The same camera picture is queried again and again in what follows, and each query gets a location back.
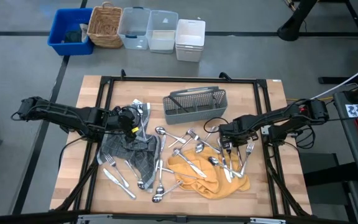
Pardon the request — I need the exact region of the clear bin with blue latch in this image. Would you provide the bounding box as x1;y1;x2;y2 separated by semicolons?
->
117;6;152;50

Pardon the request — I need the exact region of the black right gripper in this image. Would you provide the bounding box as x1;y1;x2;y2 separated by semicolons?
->
218;115;260;154

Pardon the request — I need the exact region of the wicker basket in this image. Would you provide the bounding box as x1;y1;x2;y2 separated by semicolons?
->
86;1;124;49

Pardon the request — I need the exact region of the grey checked dish towel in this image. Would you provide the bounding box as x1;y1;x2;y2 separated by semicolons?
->
96;99;162;192

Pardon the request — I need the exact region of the black floor frame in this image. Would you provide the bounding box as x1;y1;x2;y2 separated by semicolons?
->
317;0;358;85

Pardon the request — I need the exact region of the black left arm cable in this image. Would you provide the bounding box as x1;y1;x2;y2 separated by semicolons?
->
57;136;88;170

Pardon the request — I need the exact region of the white plastic bin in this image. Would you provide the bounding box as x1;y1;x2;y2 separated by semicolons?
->
175;19;206;62

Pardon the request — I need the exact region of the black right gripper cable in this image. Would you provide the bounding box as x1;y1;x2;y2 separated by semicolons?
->
203;116;229;138

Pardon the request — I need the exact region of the clear plastic bin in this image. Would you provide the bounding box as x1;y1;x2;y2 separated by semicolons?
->
146;9;179;54

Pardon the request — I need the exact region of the yellow terry towel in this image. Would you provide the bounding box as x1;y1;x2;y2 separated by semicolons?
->
167;146;251;200

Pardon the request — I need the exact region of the dark cloth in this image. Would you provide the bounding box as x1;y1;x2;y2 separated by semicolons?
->
63;29;83;44

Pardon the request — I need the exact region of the silver metal bracket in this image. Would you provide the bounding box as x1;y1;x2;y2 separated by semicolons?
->
76;213;115;224
249;217;287;224

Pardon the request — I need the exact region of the black stand leg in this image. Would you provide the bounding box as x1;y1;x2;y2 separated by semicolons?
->
277;0;319;42

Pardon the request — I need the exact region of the blue plastic bin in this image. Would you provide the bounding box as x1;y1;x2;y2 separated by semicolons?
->
47;7;95;56

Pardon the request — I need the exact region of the grey plastic silverware caddy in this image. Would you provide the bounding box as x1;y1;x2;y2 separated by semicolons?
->
162;86;229;125

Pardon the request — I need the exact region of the white cable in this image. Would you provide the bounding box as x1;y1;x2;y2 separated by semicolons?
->
309;58;358;101

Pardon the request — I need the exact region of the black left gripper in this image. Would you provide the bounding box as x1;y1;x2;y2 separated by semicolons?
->
109;105;140;143

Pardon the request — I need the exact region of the yellow floor cable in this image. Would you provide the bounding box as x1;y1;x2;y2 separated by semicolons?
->
286;96;334;103

